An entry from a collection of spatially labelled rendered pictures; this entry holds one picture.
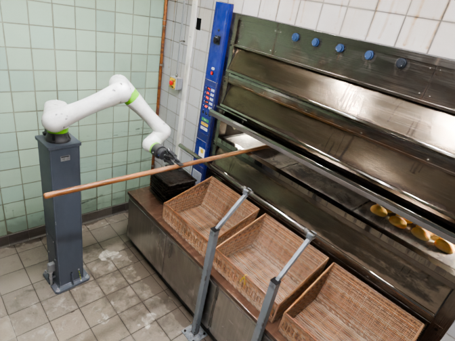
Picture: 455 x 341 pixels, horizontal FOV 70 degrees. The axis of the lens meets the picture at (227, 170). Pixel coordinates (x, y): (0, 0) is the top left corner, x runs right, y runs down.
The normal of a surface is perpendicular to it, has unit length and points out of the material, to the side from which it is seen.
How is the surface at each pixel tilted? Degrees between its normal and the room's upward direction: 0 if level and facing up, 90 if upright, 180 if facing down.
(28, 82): 90
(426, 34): 90
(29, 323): 0
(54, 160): 90
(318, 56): 90
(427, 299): 70
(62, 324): 0
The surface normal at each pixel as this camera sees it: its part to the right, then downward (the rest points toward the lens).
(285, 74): -0.62, -0.12
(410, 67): -0.72, 0.19
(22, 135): 0.66, 0.44
